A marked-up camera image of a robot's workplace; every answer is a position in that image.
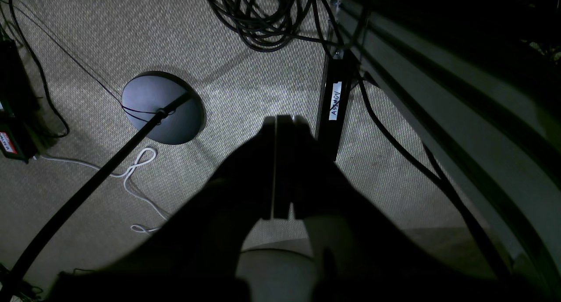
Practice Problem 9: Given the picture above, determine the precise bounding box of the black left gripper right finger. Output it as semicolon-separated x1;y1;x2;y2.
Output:
276;115;439;282

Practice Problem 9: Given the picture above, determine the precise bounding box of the black coiled cable bundle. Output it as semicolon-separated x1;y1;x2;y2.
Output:
196;0;347;53

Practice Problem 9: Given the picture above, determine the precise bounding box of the round black stand base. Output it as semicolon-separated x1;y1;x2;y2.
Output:
121;71;206;146

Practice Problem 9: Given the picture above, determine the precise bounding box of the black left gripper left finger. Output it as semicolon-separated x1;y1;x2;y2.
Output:
105;117;277;285

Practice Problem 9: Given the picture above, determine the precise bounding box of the black stand pole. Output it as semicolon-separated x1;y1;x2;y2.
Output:
0;93;192;302

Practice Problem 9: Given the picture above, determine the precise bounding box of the white cable on floor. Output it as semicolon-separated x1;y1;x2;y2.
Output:
39;147;171;234

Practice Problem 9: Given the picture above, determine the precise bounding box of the black device red label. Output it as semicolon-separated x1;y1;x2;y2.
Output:
0;39;39;163

